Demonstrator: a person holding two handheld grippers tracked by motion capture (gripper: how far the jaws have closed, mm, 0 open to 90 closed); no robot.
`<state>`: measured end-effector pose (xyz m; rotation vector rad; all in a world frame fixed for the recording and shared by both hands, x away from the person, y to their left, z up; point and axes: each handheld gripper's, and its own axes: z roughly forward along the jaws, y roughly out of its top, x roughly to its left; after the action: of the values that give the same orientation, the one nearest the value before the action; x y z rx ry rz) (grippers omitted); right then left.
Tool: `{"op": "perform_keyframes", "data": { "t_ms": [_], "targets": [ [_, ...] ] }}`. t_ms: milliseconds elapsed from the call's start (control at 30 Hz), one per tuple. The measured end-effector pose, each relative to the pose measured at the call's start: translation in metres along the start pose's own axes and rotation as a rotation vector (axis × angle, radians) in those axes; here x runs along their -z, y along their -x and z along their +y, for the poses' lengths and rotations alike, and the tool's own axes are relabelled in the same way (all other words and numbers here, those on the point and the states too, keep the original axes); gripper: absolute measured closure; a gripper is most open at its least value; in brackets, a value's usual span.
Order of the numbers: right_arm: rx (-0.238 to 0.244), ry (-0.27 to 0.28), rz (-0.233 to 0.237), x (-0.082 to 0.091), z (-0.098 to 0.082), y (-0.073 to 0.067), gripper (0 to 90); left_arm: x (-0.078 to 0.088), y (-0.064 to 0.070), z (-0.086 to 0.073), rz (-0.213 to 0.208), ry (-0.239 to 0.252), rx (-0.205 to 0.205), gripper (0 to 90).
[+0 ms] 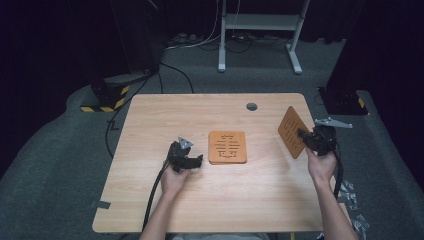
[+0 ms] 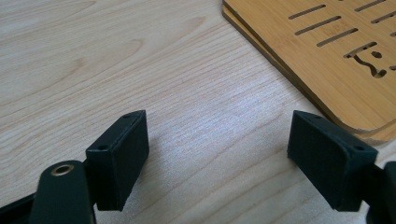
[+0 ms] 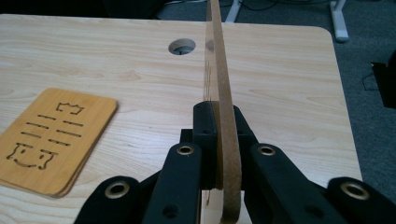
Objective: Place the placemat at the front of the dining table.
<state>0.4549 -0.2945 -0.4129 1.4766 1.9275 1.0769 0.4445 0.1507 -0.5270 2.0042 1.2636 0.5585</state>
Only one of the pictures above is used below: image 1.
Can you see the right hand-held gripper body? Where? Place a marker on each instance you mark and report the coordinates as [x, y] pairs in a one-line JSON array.
[[323, 140]]

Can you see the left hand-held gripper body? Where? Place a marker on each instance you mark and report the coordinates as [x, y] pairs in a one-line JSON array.
[[178, 156]]

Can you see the wooden coaster with cut pattern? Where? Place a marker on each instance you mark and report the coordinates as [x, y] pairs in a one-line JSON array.
[[289, 128], [227, 147]]

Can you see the person's left hand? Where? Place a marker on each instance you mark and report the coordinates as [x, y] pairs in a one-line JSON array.
[[173, 183]]

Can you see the person's right hand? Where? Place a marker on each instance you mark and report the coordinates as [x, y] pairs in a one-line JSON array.
[[321, 168]]

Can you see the black perforated stand base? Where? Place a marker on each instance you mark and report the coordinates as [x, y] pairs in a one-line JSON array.
[[343, 101]]

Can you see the grey round table grommet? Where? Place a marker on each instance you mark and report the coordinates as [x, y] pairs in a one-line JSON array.
[[251, 106]]

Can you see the crumpled clear plastic wrap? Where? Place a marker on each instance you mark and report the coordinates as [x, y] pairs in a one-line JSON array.
[[350, 196], [361, 226]]

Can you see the grey tape strip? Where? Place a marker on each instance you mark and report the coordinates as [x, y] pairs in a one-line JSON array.
[[101, 204]]

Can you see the black base with yellow stripes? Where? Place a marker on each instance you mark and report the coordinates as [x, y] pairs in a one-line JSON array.
[[108, 96]]

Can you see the power strip with plugs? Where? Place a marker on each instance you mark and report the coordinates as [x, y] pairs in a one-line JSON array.
[[182, 38]]

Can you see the white metal stand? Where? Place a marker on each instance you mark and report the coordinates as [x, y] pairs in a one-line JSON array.
[[260, 21]]

